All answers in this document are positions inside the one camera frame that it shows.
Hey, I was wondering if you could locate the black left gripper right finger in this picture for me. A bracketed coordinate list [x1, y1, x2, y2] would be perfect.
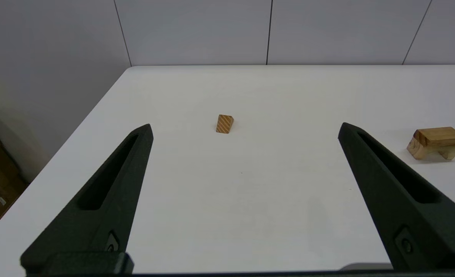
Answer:
[337, 122, 455, 272]

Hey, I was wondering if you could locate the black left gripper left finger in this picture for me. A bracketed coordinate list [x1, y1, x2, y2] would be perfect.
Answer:
[20, 123, 154, 274]

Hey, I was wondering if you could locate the arched wooden building block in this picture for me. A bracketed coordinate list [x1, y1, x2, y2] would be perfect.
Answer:
[406, 135, 455, 160]

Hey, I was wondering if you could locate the rectangular wooden building block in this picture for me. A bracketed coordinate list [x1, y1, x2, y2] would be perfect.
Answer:
[414, 127, 455, 147]

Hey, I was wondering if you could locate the triangular wooden building block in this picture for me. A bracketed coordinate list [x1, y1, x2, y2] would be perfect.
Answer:
[216, 114, 234, 134]

